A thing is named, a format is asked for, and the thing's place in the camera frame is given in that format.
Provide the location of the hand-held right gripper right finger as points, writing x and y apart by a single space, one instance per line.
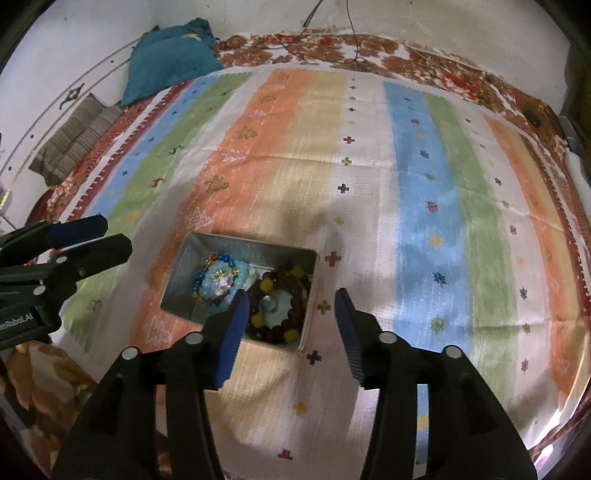
349 339

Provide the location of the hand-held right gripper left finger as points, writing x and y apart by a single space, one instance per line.
232 339

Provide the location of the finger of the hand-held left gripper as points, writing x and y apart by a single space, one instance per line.
76 230
99 254

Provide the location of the metal tin box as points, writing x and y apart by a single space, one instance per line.
258 255

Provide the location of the brown striped pillow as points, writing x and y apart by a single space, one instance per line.
74 138

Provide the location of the striped printed blanket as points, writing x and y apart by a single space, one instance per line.
360 207

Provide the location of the teal pillow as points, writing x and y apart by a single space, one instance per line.
166 64

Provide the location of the small dark object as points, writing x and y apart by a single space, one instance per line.
533 118

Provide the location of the floral bedsheet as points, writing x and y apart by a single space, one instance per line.
323 50

